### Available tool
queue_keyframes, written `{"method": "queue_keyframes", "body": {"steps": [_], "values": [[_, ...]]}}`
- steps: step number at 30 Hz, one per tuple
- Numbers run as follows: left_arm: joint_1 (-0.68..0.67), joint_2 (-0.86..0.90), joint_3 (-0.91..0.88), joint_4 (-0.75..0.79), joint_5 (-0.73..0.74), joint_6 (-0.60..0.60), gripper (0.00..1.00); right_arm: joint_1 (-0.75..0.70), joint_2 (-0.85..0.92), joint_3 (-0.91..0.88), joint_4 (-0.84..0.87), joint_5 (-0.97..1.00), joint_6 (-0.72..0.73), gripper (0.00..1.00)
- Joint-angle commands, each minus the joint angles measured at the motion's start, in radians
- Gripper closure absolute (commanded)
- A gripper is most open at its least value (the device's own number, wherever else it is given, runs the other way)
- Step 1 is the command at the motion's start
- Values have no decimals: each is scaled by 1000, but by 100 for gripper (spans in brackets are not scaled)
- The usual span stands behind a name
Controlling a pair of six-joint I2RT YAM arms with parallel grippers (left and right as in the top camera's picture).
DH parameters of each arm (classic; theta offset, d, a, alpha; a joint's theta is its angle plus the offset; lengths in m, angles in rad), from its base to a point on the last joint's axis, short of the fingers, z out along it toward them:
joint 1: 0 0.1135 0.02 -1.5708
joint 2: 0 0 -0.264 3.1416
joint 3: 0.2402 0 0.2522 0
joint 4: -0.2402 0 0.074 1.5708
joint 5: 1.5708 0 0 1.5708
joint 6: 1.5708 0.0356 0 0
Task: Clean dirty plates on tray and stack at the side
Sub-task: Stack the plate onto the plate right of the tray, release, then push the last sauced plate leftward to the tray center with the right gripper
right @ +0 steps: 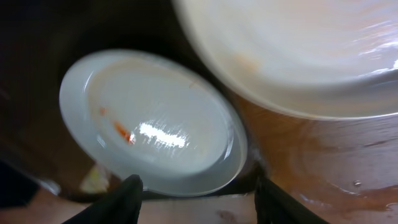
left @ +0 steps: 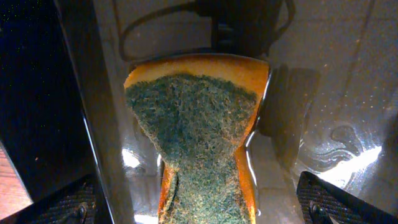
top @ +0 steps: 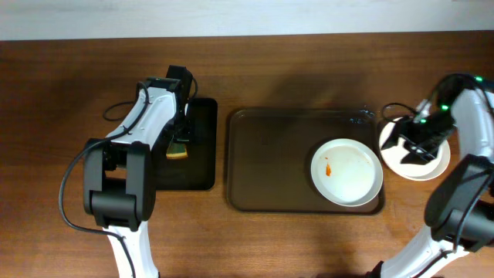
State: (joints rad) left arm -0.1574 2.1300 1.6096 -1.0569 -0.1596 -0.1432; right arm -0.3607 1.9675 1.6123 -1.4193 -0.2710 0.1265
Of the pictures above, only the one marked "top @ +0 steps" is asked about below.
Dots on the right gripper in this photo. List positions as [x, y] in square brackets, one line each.
[413, 140]

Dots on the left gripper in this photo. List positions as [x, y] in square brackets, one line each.
[184, 131]

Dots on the green and yellow sponge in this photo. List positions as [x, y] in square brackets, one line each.
[176, 151]

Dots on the white plate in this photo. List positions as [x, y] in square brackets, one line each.
[346, 172]
[393, 156]

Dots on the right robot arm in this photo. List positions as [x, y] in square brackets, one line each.
[457, 221]

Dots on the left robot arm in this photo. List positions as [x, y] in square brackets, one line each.
[119, 185]

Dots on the black rectangular sponge tray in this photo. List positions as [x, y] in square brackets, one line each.
[196, 172]

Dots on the brown serving tray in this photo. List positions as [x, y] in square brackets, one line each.
[270, 152]

